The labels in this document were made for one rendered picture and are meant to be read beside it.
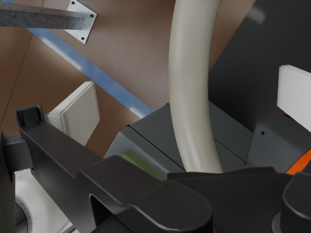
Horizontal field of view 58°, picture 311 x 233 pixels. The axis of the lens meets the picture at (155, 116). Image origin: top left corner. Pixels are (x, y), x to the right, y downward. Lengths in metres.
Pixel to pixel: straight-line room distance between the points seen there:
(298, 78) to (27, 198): 0.56
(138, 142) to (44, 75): 1.35
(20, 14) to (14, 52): 0.81
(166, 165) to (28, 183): 0.37
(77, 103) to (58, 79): 1.85
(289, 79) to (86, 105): 0.13
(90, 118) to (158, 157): 0.65
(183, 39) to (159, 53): 1.40
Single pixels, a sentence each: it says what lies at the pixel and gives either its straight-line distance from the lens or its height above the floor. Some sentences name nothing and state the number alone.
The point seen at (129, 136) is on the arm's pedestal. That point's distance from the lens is 0.83.
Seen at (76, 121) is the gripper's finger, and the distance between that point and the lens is 0.16.
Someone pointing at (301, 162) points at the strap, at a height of 0.02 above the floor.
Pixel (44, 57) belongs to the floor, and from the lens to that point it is 2.06.
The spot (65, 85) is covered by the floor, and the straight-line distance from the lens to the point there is 1.97.
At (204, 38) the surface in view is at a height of 1.28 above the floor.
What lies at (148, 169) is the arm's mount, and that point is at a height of 0.82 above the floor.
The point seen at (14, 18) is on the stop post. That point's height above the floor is 0.50.
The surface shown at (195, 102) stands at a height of 1.28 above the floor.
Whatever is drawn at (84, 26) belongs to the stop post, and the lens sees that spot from 1.82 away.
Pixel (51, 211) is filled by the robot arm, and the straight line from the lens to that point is 0.65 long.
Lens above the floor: 1.47
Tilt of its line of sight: 62 degrees down
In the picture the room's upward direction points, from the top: 122 degrees counter-clockwise
